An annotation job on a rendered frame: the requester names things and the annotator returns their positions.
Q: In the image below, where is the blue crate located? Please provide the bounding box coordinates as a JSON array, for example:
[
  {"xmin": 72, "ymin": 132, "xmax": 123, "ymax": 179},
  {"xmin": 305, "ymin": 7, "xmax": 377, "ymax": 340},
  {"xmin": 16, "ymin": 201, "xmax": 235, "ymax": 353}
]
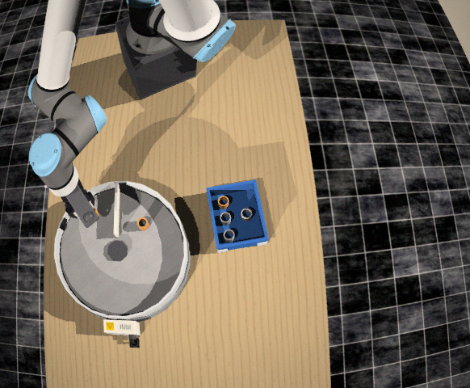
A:
[{"xmin": 207, "ymin": 181, "xmax": 269, "ymax": 253}]

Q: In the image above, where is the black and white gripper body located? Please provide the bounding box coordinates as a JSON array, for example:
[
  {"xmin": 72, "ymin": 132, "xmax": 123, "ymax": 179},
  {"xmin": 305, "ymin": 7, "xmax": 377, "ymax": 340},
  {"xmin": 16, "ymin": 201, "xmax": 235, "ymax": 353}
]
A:
[{"xmin": 61, "ymin": 179, "xmax": 90, "ymax": 213}]

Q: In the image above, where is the grey metal bushing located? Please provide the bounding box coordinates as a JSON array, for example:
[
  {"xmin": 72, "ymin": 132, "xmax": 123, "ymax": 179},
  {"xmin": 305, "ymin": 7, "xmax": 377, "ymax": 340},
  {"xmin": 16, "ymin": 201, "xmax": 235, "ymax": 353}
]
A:
[
  {"xmin": 220, "ymin": 212, "xmax": 231, "ymax": 226},
  {"xmin": 241, "ymin": 208, "xmax": 252, "ymax": 221},
  {"xmin": 224, "ymin": 230, "xmax": 235, "ymax": 243}
]

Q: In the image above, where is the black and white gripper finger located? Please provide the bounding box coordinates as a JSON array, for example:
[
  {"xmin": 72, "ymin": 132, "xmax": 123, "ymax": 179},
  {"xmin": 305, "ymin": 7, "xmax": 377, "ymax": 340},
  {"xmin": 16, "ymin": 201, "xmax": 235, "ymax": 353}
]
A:
[
  {"xmin": 65, "ymin": 209, "xmax": 79, "ymax": 218},
  {"xmin": 87, "ymin": 192, "xmax": 94, "ymax": 208}
]

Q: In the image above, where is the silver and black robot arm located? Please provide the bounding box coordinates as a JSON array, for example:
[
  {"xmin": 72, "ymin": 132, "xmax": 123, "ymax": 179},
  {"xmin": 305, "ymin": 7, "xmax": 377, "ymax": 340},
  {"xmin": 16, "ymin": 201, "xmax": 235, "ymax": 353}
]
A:
[{"xmin": 28, "ymin": 0, "xmax": 236, "ymax": 228}]

